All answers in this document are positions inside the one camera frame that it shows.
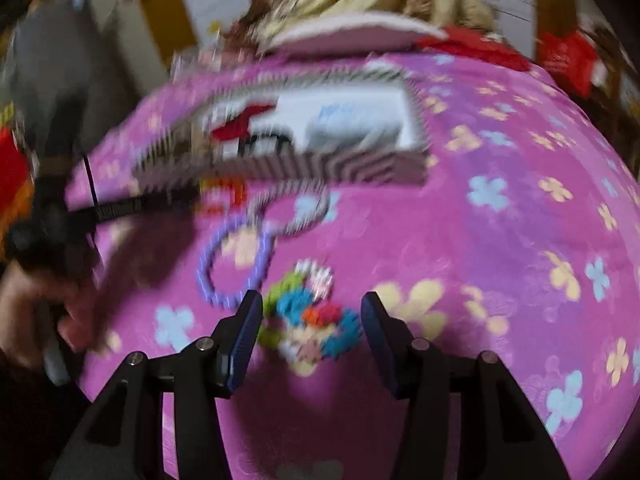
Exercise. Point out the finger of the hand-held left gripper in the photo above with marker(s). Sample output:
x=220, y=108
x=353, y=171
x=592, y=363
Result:
x=150, y=205

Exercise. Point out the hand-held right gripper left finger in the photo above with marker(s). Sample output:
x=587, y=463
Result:
x=245, y=340

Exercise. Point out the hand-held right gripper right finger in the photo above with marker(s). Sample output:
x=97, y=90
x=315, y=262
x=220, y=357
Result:
x=380, y=340

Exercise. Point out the pink pillow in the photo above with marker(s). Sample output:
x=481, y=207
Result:
x=350, y=37

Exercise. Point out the striped cardboard box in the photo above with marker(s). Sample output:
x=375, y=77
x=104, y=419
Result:
x=350, y=170

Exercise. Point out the person's left hand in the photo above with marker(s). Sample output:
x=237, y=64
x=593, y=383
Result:
x=30, y=310

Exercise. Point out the red hair bow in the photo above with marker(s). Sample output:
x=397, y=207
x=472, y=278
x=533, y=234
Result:
x=240, y=122

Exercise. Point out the grey plush ornament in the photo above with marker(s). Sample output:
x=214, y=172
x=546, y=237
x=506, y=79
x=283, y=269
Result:
x=350, y=127

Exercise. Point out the red frilled cushion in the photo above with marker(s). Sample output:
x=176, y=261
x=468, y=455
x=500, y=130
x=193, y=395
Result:
x=475, y=50

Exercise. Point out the red shopping bag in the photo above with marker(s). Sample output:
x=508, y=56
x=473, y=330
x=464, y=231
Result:
x=570, y=62

